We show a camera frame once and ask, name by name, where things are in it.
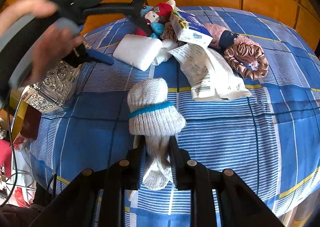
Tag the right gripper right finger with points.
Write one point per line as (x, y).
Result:
(188, 174)

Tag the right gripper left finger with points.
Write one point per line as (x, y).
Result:
(124, 175)

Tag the white rectangular sponge pad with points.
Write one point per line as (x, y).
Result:
(137, 51)

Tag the white sock with blue band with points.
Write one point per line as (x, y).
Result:
(157, 119)

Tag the person's left forearm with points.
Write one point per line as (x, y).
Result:
(38, 8)

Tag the person's left hand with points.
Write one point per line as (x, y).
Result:
(55, 44)

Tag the silver embossed tissue box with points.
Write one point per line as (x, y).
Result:
(57, 87)

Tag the blue plush toy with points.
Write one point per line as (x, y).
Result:
(157, 27)

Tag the beige satin scrunchie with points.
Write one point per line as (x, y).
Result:
(169, 33)

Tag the white folded cloth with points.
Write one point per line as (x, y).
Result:
(163, 54)

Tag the blue plaid bed cover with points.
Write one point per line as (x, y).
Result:
(270, 139)

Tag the white printed plastic packet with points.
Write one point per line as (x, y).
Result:
(209, 75)

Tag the blue white tissue pack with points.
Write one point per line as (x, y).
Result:
(189, 29)

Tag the pink fuzzy rolled towel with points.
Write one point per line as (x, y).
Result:
(223, 38)

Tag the pink satin scrunchie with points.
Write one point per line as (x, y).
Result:
(248, 60)

